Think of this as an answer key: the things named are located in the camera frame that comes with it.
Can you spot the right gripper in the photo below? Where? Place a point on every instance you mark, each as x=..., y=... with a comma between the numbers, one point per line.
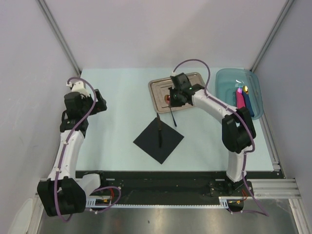
x=172, y=89

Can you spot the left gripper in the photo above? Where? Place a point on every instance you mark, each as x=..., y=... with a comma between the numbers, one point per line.
x=99, y=106

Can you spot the iridescent spoon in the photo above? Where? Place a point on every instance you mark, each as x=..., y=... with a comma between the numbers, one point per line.
x=168, y=101

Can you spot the dark knife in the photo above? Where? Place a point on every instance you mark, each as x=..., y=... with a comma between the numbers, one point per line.
x=159, y=130

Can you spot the black paper napkin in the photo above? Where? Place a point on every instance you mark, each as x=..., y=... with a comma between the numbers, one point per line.
x=147, y=141

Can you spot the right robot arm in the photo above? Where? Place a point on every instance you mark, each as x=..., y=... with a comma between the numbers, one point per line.
x=237, y=128

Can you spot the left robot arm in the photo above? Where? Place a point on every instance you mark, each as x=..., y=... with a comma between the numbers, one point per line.
x=61, y=193

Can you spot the pink rolled napkin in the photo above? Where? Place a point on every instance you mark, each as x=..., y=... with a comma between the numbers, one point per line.
x=240, y=102

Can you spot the blue rolled napkin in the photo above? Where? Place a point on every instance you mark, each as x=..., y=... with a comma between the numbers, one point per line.
x=247, y=101

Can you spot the silver metal tray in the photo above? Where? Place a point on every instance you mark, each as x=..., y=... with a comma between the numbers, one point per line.
x=159, y=88

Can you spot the blue plastic bin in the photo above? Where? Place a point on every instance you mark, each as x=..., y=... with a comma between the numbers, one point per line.
x=238, y=87

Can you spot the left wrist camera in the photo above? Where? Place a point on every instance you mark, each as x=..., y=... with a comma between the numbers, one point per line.
x=78, y=86

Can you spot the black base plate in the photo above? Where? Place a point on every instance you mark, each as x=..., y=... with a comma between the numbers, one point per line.
x=170, y=188

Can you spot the aluminium frame rail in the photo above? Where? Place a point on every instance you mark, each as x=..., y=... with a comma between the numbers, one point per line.
x=47, y=13

